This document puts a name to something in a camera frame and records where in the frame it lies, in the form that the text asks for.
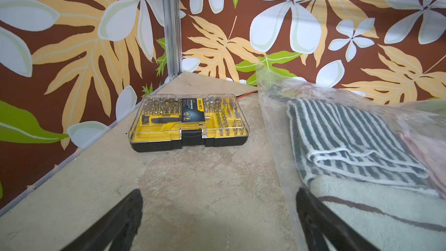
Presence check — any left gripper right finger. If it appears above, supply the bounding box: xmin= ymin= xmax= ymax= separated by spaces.
xmin=296 ymin=187 xmax=377 ymax=251

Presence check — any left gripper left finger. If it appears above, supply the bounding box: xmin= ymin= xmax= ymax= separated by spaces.
xmin=63 ymin=189 xmax=143 ymax=251

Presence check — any clear plastic vacuum bag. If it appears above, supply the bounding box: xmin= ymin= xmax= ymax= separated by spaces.
xmin=256 ymin=64 xmax=446 ymax=251

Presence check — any pink towel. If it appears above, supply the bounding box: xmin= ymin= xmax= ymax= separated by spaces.
xmin=398 ymin=131 xmax=446 ymax=199

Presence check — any green white striped towel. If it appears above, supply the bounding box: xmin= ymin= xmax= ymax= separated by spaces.
xmin=286 ymin=98 xmax=440 ymax=198

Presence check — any black battery holder with wires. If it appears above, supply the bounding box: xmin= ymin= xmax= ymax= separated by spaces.
xmin=236 ymin=90 xmax=258 ymax=99

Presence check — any yellow screwdriver bit case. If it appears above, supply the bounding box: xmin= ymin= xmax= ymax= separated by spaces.
xmin=128 ymin=94 xmax=249 ymax=152

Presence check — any pale green towel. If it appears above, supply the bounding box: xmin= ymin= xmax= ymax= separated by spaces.
xmin=310 ymin=175 xmax=446 ymax=251

